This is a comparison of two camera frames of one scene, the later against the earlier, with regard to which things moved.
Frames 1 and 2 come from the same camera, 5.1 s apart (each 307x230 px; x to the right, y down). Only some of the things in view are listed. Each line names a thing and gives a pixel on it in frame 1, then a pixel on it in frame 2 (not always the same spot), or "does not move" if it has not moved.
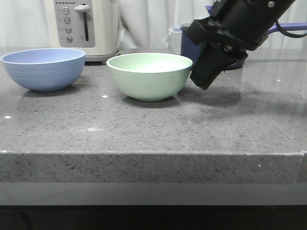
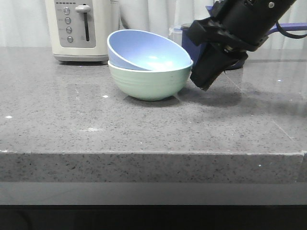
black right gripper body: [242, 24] does not move
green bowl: [150, 76] does not move
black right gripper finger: [213, 60] does not move
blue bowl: [44, 69] → [140, 50]
